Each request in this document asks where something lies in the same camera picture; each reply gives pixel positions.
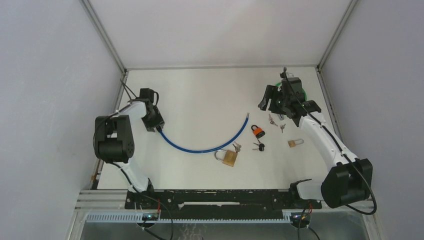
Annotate right black camera cable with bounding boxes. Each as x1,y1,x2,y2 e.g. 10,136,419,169
280,66,379,216

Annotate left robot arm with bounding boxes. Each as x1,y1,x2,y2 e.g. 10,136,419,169
93,88,165,209

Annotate white slotted cable duct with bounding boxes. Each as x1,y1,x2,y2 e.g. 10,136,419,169
85,211,292,224

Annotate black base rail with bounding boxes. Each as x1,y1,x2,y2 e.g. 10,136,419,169
124,189,323,217

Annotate green cable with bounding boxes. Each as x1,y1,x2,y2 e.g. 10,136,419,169
274,81,309,102

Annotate blue cable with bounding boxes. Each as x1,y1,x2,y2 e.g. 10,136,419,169
156,112,251,155

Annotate small brass padlock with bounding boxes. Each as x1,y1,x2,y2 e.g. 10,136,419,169
287,138,305,148

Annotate large padlock silver keys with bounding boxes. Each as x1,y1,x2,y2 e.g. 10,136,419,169
232,141,242,153

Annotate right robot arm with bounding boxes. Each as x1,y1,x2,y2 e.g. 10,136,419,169
258,77,376,208

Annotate orange black key fob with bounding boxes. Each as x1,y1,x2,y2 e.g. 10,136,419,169
250,124,266,139

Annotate black-headed key bunch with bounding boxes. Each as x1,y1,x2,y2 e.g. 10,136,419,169
252,140,265,152

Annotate large brass padlock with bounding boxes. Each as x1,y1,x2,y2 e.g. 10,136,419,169
214,149,238,167

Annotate green cable lock keys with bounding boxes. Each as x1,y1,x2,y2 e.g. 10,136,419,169
268,114,279,127

